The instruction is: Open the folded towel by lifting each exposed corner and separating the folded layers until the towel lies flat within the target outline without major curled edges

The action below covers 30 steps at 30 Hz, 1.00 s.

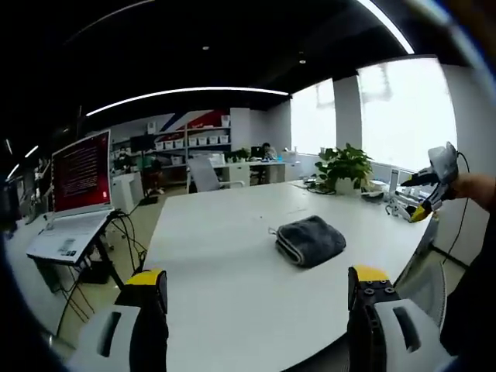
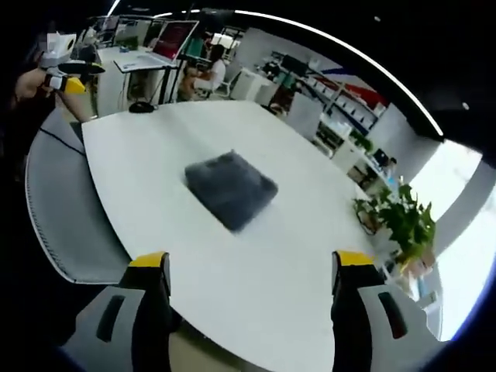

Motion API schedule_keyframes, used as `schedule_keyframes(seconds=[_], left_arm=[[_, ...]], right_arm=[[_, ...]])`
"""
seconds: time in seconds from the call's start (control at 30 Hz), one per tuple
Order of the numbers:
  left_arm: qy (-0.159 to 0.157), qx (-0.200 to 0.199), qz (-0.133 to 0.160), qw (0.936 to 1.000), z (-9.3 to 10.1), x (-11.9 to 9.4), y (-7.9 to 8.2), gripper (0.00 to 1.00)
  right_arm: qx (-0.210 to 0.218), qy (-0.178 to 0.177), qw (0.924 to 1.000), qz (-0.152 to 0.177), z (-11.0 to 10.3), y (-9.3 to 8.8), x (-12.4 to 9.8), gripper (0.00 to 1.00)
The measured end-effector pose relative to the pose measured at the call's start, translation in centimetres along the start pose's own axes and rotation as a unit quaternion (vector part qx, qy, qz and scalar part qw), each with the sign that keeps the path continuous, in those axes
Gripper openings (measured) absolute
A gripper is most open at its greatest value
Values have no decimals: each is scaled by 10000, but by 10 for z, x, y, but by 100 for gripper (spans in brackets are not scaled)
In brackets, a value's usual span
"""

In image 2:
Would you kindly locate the dark grey towel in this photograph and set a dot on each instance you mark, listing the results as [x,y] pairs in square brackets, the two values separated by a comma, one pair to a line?
[231,190]

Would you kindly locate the open laptop with red screen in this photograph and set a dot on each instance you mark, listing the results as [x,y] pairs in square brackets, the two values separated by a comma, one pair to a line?
[170,40]

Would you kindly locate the person's left hand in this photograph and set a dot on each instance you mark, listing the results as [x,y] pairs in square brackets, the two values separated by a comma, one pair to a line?
[31,83]

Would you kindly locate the white desk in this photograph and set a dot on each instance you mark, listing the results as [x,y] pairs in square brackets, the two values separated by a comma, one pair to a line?
[112,87]

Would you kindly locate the black round object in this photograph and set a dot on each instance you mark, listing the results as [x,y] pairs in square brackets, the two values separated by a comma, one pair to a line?
[141,107]

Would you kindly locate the green potted plant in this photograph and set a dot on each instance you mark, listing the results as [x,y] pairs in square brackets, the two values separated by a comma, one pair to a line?
[407,221]

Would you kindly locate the grey mesh office chair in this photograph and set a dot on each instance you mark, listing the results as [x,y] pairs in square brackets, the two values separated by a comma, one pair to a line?
[62,201]

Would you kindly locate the white office chair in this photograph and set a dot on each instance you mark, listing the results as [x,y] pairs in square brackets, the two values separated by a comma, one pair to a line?
[229,82]

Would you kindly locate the black monitor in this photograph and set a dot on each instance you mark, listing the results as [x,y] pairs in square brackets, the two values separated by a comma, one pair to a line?
[295,65]

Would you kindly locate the white shelf with boxes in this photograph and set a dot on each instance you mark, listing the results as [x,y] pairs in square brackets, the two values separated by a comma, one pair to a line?
[348,98]

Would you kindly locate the white ceiling light strip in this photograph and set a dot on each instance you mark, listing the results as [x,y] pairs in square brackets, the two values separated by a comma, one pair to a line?
[348,44]

